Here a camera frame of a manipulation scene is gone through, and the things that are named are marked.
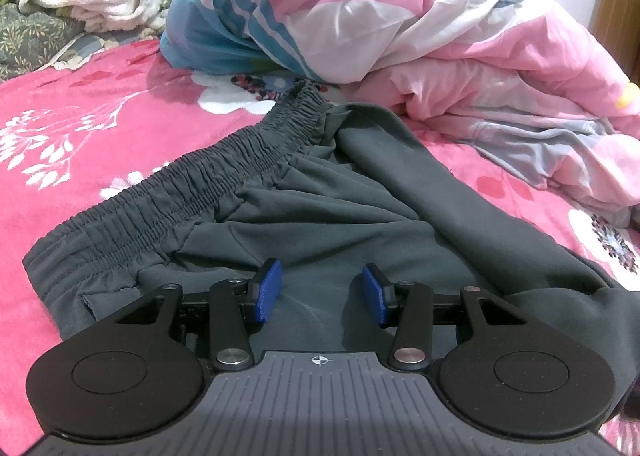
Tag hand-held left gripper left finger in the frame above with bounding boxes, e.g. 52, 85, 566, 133
116, 259, 283, 373

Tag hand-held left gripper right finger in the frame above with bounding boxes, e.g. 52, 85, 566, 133
361, 262, 526, 372

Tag grey pants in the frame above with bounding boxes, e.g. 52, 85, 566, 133
22, 79, 640, 417

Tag pink floral blanket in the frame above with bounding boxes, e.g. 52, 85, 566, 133
0, 44, 640, 456

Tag pink patchwork quilt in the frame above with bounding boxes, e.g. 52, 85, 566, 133
160, 0, 640, 227

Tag dark floral pillow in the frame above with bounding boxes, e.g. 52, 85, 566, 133
0, 1, 108, 82

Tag brown wooden door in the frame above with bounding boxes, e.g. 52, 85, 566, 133
592, 0, 640, 82

